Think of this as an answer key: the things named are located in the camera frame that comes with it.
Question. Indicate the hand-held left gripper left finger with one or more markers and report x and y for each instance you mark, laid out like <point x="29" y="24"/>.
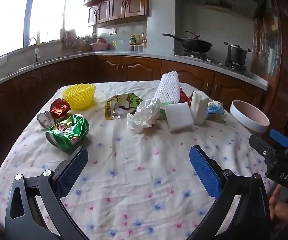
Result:
<point x="74" y="170"/>

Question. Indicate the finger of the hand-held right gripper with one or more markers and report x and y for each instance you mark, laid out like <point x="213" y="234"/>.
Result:
<point x="261" y="146"/>
<point x="279" y="136"/>

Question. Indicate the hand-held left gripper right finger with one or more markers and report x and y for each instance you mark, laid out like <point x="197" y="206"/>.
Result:
<point x="206" y="172"/>

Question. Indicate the pink and white bin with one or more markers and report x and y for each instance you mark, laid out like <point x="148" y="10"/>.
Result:
<point x="250" y="115"/>

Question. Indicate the blue plastic bag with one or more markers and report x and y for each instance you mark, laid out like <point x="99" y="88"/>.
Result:
<point x="216" y="111"/>

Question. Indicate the thick white sponge block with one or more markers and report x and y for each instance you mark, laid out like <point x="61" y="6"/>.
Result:
<point x="198" y="107"/>

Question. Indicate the green snack pouch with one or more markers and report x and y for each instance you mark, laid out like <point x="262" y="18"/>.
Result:
<point x="120" y="103"/>

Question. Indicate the white tissue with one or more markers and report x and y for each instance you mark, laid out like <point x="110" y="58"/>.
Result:
<point x="145" y="113"/>

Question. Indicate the white foam fruit net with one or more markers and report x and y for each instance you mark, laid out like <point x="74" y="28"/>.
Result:
<point x="167" y="86"/>

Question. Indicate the person's right hand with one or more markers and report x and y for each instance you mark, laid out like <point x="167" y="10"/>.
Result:
<point x="282" y="210"/>

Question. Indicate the crushed green can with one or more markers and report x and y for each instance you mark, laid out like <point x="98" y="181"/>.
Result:
<point x="69" y="132"/>

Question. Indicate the crushed red can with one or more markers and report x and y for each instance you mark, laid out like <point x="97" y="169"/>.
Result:
<point x="57" y="111"/>

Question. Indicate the floral white tablecloth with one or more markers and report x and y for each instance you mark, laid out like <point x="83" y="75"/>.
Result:
<point x="139" y="175"/>

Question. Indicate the green drink carton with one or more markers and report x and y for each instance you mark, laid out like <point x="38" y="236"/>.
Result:
<point x="162" y="113"/>

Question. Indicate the yellow foam fruit net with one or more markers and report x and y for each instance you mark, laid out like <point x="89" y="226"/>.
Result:
<point x="80" y="95"/>

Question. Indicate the red snack packet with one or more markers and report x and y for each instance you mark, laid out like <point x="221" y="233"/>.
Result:
<point x="183" y="97"/>

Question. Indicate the dark steel pot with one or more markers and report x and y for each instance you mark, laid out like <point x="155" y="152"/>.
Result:
<point x="236" y="53"/>

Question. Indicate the glass door cabinet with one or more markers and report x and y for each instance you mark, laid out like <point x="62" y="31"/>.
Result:
<point x="268" y="42"/>

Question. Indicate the gas stove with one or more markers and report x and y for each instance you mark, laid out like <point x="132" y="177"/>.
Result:
<point x="208" y="59"/>

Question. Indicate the wooden lower cabinets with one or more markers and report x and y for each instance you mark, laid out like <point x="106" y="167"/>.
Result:
<point x="134" y="67"/>

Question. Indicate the wooden cabinets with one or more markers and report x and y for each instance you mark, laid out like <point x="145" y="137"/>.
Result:
<point x="119" y="5"/>
<point x="134" y="67"/>

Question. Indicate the black wok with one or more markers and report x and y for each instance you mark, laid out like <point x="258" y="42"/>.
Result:
<point x="196" y="45"/>

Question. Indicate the kitchen faucet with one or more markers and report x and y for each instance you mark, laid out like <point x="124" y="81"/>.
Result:
<point x="36" y="52"/>

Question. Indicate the pink basin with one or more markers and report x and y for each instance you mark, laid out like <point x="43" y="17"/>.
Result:
<point x="98" y="47"/>

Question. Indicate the wooden cutting board rack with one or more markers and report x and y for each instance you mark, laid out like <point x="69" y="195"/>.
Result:
<point x="70" y="41"/>

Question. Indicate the grey kitchen countertop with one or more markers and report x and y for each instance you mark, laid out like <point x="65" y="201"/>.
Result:
<point x="139" y="54"/>

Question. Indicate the row of spice jars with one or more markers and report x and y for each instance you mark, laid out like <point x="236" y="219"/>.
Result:
<point x="137" y="48"/>

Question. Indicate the green label bottle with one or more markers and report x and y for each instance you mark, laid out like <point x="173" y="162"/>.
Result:
<point x="133" y="40"/>

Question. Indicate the yellow oil bottle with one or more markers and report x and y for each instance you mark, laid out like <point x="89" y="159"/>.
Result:
<point x="139" y="40"/>

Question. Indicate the red sauce bottle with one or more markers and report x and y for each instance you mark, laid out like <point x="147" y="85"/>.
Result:
<point x="144" y="39"/>

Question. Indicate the kitchen window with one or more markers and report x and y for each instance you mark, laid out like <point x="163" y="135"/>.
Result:
<point x="14" y="17"/>

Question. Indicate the wooden upper cabinets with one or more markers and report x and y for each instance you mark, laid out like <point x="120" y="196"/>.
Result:
<point x="119" y="5"/>

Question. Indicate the wall socket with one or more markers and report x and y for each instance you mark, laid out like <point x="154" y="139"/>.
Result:
<point x="112" y="31"/>

